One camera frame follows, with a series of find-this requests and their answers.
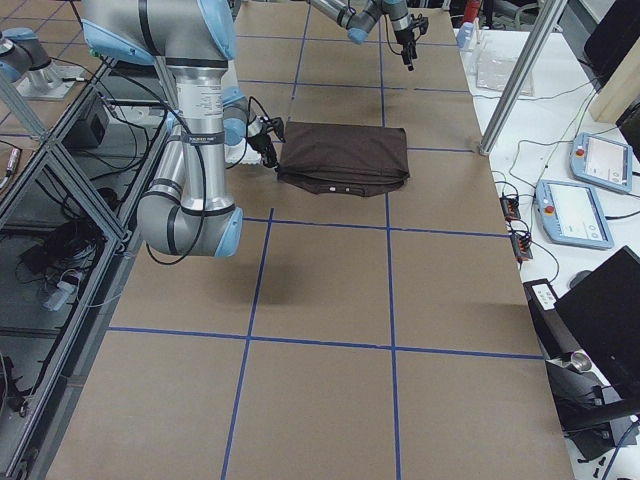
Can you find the near black orange connector block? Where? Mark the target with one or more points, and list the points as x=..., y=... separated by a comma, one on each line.
x=521, y=241

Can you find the far teach pendant tablet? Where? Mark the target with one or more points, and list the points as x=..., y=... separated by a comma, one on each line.
x=602, y=162

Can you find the clear plastic bag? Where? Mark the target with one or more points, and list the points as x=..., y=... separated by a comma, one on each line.
x=493, y=70

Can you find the wooden board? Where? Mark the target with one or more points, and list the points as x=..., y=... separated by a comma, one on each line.
x=619, y=92

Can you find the near teach pendant tablet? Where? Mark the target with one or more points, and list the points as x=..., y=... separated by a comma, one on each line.
x=571, y=215

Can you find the black monitor on arm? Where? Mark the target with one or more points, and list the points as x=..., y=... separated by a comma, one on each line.
x=602, y=314

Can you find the black orange connector block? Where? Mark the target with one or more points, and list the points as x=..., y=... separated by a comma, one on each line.
x=510, y=205
x=521, y=241

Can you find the teach pendant tablet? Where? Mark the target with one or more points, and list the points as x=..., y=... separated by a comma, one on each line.
x=571, y=215
x=602, y=162

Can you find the dark brown t-shirt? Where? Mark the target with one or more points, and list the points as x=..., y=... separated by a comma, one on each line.
x=344, y=159

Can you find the far black orange connector block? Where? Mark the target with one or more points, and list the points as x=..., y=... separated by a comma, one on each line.
x=510, y=205

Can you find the aluminium frame post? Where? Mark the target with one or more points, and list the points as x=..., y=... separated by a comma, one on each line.
x=548, y=16

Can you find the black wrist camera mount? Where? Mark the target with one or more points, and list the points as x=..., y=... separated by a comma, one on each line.
x=274, y=125
x=419, y=25

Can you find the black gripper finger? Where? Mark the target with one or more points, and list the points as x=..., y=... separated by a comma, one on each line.
x=270, y=159
x=409, y=55

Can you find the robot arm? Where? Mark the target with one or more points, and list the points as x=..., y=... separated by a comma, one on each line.
x=358, y=25
x=187, y=209

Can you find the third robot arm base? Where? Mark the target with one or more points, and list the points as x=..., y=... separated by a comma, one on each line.
x=25, y=62

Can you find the red cylinder object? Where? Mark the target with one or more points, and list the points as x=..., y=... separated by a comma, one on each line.
x=471, y=10

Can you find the light blue cup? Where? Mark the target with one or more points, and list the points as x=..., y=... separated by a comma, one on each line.
x=464, y=36

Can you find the far black monitor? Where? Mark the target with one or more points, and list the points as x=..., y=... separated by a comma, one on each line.
x=613, y=38

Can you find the black box with white label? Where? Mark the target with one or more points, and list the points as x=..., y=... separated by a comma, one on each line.
x=554, y=337

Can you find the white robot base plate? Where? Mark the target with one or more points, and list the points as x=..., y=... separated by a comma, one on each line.
x=241, y=154

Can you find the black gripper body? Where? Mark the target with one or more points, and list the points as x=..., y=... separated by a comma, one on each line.
x=260, y=142
x=404, y=40

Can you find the aluminium truss frame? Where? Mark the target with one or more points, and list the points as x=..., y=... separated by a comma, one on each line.
x=68, y=240

